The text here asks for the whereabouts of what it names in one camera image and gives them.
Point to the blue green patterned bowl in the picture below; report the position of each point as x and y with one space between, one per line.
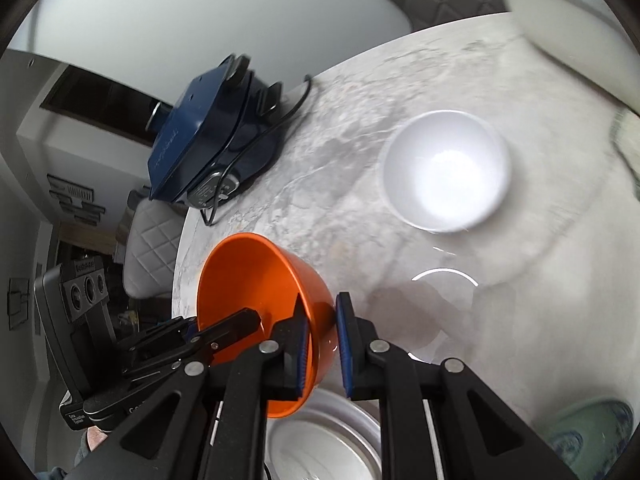
595 435

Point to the small white bowl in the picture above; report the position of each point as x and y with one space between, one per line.
445 170

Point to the beige quilted chair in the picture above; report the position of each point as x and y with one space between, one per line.
150 245

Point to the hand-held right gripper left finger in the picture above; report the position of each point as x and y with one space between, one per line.
301 355

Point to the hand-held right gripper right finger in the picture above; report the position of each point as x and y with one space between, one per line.
344 350

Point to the white wall switch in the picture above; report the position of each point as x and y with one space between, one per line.
17 302

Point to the wall picture frames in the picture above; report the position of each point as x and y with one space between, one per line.
75 200

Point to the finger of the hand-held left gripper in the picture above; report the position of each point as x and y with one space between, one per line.
160 337
230 327

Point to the white cloth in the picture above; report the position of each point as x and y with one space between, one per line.
625 145

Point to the blue electric cooker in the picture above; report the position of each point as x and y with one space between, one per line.
195 130

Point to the person's left hand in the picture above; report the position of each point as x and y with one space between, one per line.
94 445

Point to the deep white plate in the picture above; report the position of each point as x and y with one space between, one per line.
350 407

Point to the orange bowl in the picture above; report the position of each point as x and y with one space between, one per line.
240 275

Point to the white purple rice cooker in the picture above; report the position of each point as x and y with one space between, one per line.
565 10

